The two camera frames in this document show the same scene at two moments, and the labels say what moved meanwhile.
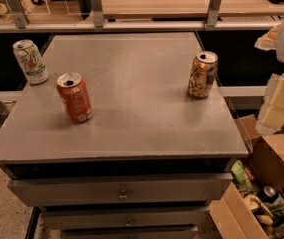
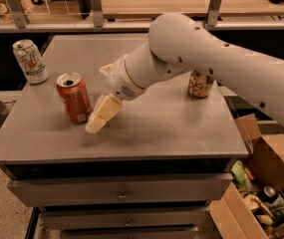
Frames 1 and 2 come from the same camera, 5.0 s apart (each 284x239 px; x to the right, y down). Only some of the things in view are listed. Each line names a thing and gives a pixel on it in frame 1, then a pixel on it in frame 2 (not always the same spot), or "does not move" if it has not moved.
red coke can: [75, 97] does not move
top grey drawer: [122, 190] does not move
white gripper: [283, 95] to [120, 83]
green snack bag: [241, 178] does not move
